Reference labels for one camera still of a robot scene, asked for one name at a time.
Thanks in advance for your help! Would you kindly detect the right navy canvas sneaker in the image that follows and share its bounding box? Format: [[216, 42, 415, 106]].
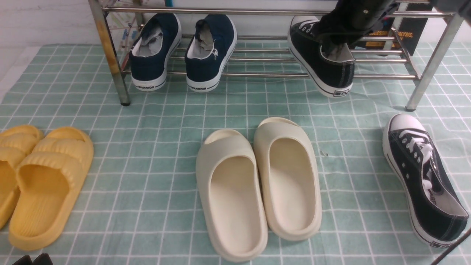
[[184, 14, 238, 93]]

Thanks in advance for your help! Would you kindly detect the colourful patterned paper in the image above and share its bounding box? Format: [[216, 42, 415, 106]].
[[96, 10, 144, 74]]

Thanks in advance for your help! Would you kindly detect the left yellow rubber slipper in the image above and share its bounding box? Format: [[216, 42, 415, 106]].
[[0, 124, 44, 228]]

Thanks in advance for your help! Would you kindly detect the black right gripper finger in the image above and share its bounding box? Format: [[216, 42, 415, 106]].
[[32, 253, 53, 265]]

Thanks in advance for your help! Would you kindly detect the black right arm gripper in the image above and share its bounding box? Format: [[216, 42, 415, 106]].
[[312, 0, 399, 52]]

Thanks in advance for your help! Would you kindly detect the green checked tablecloth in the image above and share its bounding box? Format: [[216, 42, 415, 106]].
[[0, 40, 471, 265]]

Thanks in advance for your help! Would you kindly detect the right yellow rubber slipper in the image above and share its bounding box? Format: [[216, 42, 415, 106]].
[[9, 127, 94, 251]]

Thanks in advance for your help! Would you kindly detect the silver metal shoe rack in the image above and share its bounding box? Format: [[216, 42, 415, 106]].
[[89, 0, 464, 112]]

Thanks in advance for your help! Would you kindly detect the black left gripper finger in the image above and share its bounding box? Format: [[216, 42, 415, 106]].
[[12, 255, 33, 265]]

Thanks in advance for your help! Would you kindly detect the navy canvas sneaker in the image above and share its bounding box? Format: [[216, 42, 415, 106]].
[[128, 13, 182, 92], [184, 14, 238, 93]]

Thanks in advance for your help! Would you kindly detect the left navy canvas sneaker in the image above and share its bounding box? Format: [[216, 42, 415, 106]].
[[128, 13, 182, 92]]

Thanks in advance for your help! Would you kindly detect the right cream foam slipper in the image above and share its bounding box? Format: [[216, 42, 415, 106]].
[[253, 117, 322, 241]]

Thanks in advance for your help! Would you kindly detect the cream foam slipper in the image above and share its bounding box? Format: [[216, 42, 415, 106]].
[[253, 117, 322, 241], [195, 128, 268, 263]]

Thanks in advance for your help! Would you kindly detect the yellow rubber slipper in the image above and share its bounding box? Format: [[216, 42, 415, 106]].
[[0, 124, 44, 228], [9, 127, 94, 251]]

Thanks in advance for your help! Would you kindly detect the dark image processing book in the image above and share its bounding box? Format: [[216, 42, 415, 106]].
[[352, 3, 433, 55]]

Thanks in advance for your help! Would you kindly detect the left cream foam slipper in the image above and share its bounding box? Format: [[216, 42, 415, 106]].
[[195, 128, 268, 263]]

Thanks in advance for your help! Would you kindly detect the black canvas sneaker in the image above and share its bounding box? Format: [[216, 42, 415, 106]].
[[287, 16, 355, 98], [382, 113, 469, 248]]

